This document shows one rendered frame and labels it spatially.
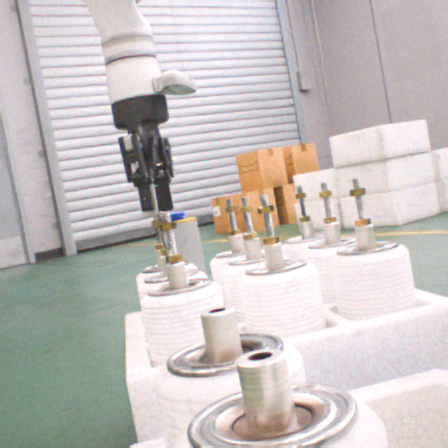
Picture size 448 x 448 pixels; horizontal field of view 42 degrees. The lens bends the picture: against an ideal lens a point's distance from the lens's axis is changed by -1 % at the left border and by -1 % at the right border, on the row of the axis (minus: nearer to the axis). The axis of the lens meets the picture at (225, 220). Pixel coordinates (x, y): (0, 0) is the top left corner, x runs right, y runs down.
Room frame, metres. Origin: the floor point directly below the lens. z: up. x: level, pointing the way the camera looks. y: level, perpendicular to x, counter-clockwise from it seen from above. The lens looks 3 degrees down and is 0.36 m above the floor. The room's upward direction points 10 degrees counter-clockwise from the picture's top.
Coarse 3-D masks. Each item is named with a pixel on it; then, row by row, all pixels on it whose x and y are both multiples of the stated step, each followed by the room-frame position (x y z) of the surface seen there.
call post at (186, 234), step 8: (184, 224) 1.06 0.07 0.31; (192, 224) 1.07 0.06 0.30; (176, 232) 1.06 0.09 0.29; (184, 232) 1.06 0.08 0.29; (192, 232) 1.07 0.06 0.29; (176, 240) 1.06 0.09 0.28; (184, 240) 1.06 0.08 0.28; (192, 240) 1.07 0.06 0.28; (176, 248) 1.06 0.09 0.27; (184, 248) 1.06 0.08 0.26; (192, 248) 1.07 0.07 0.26; (200, 248) 1.07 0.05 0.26; (184, 256) 1.06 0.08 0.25; (192, 256) 1.07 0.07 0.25; (200, 256) 1.07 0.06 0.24; (200, 264) 1.07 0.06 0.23
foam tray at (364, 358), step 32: (128, 320) 0.92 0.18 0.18; (384, 320) 0.65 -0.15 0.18; (416, 320) 0.65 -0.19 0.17; (128, 352) 0.72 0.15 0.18; (320, 352) 0.63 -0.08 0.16; (352, 352) 0.64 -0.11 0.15; (384, 352) 0.64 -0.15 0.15; (416, 352) 0.65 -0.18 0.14; (128, 384) 0.60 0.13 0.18; (352, 384) 0.64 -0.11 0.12
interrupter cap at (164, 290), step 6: (192, 282) 0.70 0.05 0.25; (198, 282) 0.69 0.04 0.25; (204, 282) 0.68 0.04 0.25; (210, 282) 0.68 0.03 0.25; (156, 288) 0.70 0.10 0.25; (162, 288) 0.70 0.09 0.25; (168, 288) 0.70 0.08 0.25; (186, 288) 0.66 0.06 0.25; (192, 288) 0.65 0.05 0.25; (198, 288) 0.66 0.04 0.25; (150, 294) 0.67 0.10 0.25; (156, 294) 0.66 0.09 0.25; (162, 294) 0.65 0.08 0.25; (168, 294) 0.65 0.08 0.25; (174, 294) 0.65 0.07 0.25
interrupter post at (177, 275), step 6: (168, 264) 0.69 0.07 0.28; (174, 264) 0.68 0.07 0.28; (180, 264) 0.68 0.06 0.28; (168, 270) 0.68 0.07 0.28; (174, 270) 0.68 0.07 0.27; (180, 270) 0.68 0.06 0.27; (168, 276) 0.68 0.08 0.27; (174, 276) 0.68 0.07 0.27; (180, 276) 0.68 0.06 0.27; (186, 276) 0.68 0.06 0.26; (174, 282) 0.68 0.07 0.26; (180, 282) 0.68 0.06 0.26; (186, 282) 0.68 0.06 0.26; (174, 288) 0.68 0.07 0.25; (180, 288) 0.68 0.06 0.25
